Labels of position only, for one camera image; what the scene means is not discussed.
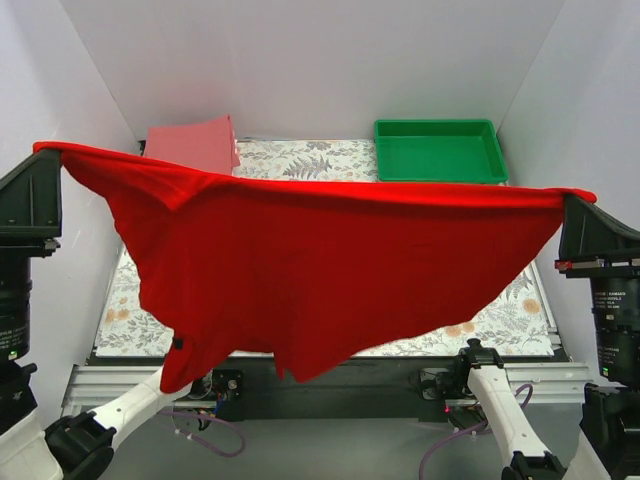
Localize red t shirt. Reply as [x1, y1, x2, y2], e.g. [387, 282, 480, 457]
[54, 142, 571, 393]

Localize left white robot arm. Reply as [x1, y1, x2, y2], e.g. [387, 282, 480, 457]
[1, 149, 213, 479]

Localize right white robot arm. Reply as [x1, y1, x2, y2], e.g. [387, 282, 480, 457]
[452, 196, 639, 479]

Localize pink folded shirt on top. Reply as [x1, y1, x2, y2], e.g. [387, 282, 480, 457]
[144, 115, 240, 175]

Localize green plastic tray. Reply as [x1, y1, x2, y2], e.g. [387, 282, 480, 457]
[374, 119, 508, 185]

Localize aluminium frame rail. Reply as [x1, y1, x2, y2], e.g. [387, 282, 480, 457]
[42, 362, 626, 480]

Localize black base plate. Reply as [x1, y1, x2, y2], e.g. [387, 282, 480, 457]
[181, 345, 504, 422]

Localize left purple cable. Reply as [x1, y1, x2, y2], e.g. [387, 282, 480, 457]
[159, 407, 248, 457]

